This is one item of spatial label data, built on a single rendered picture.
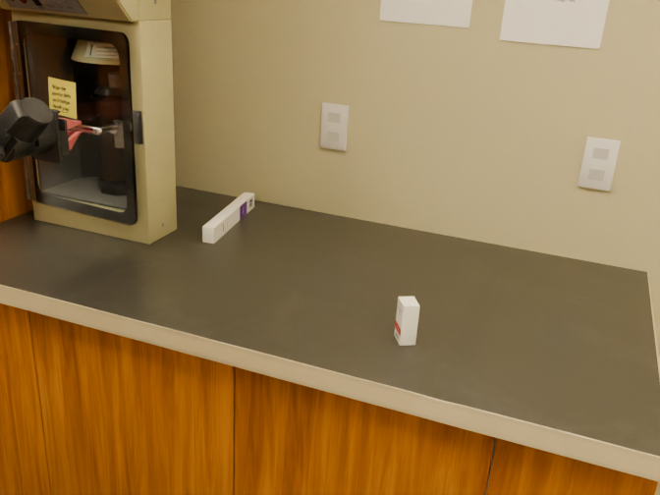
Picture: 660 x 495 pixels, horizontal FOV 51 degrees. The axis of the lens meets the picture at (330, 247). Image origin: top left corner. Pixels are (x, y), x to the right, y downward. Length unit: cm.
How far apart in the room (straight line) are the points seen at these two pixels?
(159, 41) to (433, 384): 89
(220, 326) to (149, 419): 27
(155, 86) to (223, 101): 40
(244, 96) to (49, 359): 82
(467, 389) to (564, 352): 23
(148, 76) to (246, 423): 72
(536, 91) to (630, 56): 20
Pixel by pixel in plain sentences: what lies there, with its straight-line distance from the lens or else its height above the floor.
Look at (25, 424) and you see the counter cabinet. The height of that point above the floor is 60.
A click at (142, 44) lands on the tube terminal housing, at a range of 147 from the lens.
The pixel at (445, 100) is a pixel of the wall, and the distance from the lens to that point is 166.
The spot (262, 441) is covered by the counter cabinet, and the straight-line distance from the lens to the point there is 128.
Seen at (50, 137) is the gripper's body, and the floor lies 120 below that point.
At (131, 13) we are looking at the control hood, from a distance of 143.
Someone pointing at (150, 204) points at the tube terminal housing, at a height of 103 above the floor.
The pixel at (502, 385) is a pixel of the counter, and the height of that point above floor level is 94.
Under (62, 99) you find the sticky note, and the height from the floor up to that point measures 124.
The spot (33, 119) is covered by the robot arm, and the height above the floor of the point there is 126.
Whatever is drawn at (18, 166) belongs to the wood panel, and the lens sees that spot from 177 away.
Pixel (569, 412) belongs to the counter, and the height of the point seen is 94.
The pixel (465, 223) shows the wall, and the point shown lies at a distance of 172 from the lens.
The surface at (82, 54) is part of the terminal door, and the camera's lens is 152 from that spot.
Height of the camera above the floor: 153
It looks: 22 degrees down
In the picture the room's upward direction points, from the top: 4 degrees clockwise
